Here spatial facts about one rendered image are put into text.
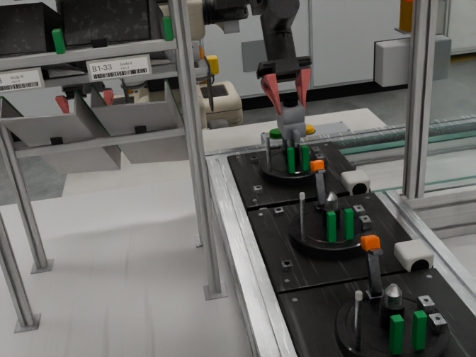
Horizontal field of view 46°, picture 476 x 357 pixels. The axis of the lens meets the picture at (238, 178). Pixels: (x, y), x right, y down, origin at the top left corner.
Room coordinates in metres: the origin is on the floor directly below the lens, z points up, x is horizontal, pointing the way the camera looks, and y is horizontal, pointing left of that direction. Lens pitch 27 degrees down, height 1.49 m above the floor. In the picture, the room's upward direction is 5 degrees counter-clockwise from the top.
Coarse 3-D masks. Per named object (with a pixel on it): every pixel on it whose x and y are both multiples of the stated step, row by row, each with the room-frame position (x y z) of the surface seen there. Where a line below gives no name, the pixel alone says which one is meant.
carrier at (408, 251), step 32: (256, 224) 0.84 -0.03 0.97; (288, 224) 0.83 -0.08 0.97; (320, 224) 0.79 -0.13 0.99; (352, 224) 0.74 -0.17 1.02; (384, 224) 0.81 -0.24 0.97; (288, 256) 0.74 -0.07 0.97; (320, 256) 0.72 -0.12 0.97; (352, 256) 0.72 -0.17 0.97; (384, 256) 0.71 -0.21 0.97; (416, 256) 0.68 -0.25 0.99; (288, 288) 0.66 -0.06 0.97
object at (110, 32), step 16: (64, 0) 0.87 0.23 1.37; (80, 0) 0.86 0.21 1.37; (96, 0) 0.86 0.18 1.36; (112, 0) 0.86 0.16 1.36; (128, 0) 0.86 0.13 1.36; (144, 0) 0.86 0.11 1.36; (64, 16) 0.86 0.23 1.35; (80, 16) 0.85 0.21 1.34; (96, 16) 0.85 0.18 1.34; (112, 16) 0.85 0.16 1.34; (128, 16) 0.85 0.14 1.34; (144, 16) 0.85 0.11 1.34; (160, 16) 0.94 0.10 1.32; (64, 32) 0.85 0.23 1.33; (80, 32) 0.84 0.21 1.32; (96, 32) 0.84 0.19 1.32; (112, 32) 0.84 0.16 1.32; (128, 32) 0.84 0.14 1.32; (144, 32) 0.84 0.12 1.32; (160, 32) 0.92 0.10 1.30; (80, 48) 0.84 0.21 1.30
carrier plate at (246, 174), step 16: (320, 144) 1.16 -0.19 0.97; (240, 160) 1.11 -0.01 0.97; (336, 160) 1.07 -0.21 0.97; (240, 176) 1.03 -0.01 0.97; (256, 176) 1.03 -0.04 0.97; (336, 176) 1.00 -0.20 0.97; (240, 192) 0.97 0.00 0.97; (272, 192) 0.96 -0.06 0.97; (288, 192) 0.95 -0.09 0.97; (304, 192) 0.94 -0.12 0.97; (336, 192) 0.93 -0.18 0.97; (256, 208) 0.91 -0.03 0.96
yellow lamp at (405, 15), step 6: (402, 0) 0.94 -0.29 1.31; (408, 0) 0.93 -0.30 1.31; (402, 6) 0.94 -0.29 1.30; (408, 6) 0.93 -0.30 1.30; (402, 12) 0.94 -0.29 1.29; (408, 12) 0.93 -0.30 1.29; (402, 18) 0.94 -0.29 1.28; (408, 18) 0.93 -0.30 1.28; (402, 24) 0.94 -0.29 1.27; (408, 24) 0.93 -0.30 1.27; (408, 30) 0.93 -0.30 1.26
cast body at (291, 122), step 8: (280, 104) 1.05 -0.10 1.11; (288, 104) 1.03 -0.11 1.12; (296, 104) 1.03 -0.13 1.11; (288, 112) 1.02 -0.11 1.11; (296, 112) 1.02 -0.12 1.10; (304, 112) 1.02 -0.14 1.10; (280, 120) 1.04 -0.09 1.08; (288, 120) 1.02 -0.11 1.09; (296, 120) 1.02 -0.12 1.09; (304, 120) 1.02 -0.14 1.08; (280, 128) 1.04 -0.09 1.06; (288, 128) 1.01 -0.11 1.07; (296, 128) 1.01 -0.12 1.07; (304, 128) 1.02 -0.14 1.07; (288, 136) 1.01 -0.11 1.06; (296, 136) 0.99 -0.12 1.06; (304, 136) 1.02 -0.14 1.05
